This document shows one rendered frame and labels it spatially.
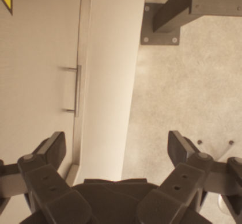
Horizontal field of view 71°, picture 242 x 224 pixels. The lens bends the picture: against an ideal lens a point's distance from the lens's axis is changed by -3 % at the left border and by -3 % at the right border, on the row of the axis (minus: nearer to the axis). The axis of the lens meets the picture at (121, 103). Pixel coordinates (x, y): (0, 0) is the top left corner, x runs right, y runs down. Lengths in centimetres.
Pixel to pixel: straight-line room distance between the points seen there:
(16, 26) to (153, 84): 127
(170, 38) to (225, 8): 91
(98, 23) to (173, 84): 100
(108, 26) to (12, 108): 43
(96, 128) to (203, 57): 113
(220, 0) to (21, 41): 48
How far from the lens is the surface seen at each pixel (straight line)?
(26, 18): 29
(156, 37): 143
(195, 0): 55
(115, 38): 61
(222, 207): 158
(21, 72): 28
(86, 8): 60
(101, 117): 65
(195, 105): 160
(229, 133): 184
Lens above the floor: 141
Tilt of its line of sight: 75 degrees down
